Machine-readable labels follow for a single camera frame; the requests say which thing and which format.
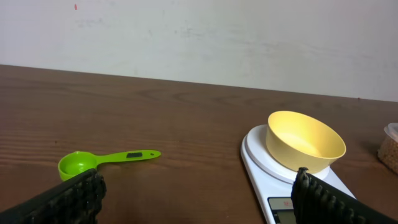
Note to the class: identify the yellow plastic bowl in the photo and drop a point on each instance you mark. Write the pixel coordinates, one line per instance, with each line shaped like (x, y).
(296, 140)

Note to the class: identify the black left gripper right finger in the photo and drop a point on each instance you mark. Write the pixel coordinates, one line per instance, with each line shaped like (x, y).
(317, 202)

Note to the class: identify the white digital kitchen scale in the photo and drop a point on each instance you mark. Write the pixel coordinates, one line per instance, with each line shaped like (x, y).
(272, 182)

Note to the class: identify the clear container of soybeans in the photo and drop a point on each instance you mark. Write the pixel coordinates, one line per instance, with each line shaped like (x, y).
(387, 152)

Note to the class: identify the green plastic measuring scoop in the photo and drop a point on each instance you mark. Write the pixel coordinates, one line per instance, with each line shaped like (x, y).
(77, 162)

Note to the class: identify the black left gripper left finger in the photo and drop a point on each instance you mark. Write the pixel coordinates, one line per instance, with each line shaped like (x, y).
(77, 200)

